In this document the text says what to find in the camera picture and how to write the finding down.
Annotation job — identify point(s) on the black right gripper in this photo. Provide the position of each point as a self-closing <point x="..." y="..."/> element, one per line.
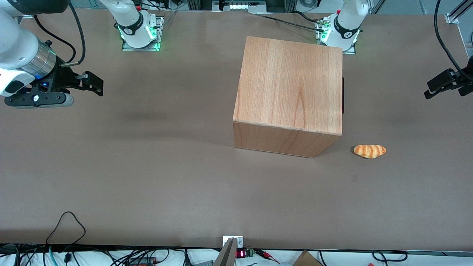
<point x="60" y="79"/>

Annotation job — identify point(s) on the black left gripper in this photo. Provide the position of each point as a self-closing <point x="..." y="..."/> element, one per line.
<point x="466" y="80"/>

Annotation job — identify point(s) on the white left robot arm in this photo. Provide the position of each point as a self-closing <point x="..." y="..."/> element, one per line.
<point x="345" y="26"/>

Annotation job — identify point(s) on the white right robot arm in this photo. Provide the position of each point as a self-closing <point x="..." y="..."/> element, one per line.
<point x="18" y="44"/>

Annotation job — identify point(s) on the wooden drawer cabinet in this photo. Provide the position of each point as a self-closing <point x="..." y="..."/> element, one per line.
<point x="288" y="96"/>

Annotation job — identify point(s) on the toy croissant bread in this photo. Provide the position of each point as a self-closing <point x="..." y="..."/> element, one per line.
<point x="369" y="150"/>

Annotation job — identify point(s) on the white lit device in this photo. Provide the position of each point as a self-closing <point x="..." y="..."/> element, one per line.
<point x="240" y="5"/>

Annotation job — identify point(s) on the brown cardboard piece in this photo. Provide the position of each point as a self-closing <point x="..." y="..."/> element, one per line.
<point x="306" y="259"/>

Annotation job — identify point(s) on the red digit display module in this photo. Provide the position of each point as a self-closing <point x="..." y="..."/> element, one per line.
<point x="244" y="253"/>

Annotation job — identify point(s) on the red clip leads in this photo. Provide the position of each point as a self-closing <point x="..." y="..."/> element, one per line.
<point x="266" y="255"/>

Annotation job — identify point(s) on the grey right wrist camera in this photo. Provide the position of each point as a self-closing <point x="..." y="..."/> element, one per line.
<point x="37" y="99"/>

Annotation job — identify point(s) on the aluminium frame profile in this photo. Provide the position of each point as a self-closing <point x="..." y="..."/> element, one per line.
<point x="456" y="13"/>

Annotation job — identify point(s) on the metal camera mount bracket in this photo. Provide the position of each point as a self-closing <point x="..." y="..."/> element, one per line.
<point x="238" y="241"/>

